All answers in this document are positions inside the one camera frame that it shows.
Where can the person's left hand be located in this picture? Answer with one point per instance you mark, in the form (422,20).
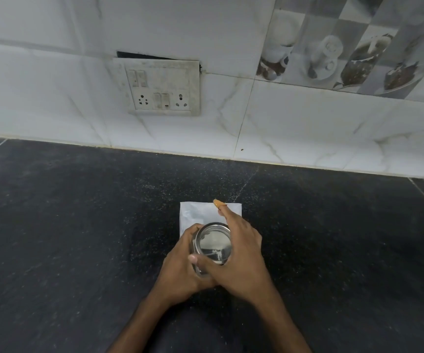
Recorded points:
(177,270)

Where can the person's right hand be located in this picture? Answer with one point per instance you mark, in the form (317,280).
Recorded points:
(239,260)

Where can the person's right thumb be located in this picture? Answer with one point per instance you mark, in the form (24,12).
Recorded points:
(203,262)

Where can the person's left fingers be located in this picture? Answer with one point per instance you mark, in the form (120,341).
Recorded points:
(193,235)

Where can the small steel cup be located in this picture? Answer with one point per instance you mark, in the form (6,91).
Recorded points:
(212,246)

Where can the person's left forearm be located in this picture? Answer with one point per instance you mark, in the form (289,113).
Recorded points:
(142,323)

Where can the person's right forearm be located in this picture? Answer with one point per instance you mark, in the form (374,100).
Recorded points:
(282,323)

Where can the white paper napkin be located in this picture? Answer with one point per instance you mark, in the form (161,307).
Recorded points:
(197,215)

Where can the white wall switch socket panel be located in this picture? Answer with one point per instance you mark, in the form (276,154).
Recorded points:
(160,88)

